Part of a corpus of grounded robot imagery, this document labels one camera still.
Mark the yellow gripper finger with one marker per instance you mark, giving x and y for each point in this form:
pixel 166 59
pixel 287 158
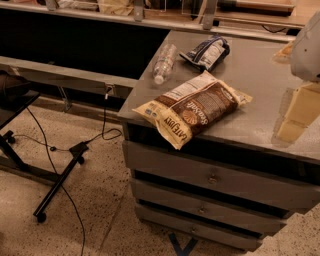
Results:
pixel 303 110

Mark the brown chip bag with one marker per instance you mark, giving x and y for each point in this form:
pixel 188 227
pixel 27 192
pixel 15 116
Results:
pixel 187 110

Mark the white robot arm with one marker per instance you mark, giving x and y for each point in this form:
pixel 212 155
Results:
pixel 303 56

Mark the blue white snack bag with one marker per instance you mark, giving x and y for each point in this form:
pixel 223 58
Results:
pixel 208 54

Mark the grey drawer cabinet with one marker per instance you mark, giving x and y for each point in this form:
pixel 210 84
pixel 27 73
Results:
pixel 244 139

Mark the bottom grey drawer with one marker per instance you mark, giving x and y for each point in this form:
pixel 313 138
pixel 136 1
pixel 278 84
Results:
pixel 197 229

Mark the grey drawer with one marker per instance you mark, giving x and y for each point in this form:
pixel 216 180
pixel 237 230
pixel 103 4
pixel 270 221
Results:
pixel 262 188
pixel 197 229
pixel 194 206

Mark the clear plastic water bottle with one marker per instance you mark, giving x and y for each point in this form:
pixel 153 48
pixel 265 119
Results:
pixel 164 64

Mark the middle grey drawer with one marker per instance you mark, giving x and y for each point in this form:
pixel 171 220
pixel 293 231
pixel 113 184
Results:
pixel 194 206

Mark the top grey drawer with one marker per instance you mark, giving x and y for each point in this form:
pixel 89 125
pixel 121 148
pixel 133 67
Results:
pixel 262 188

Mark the grey wall shelf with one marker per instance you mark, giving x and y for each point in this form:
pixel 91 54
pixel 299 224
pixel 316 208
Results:
pixel 68 77

